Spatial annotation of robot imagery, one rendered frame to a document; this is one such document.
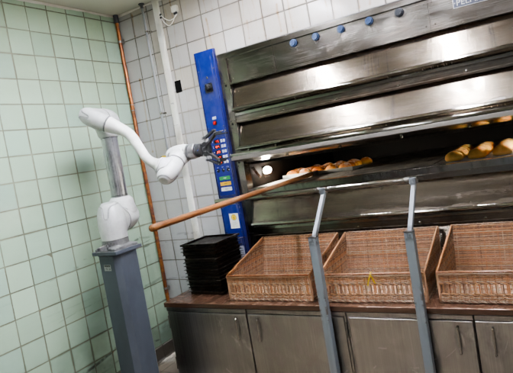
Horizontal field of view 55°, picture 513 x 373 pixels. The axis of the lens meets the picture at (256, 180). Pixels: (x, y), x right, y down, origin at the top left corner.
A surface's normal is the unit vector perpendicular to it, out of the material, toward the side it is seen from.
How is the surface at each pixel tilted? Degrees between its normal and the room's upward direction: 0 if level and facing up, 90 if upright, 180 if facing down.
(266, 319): 91
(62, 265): 90
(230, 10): 90
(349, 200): 70
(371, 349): 89
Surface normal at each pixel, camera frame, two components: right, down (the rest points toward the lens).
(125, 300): 0.21, 0.03
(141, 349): 0.83, -0.11
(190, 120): -0.50, 0.14
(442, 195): -0.51, -0.20
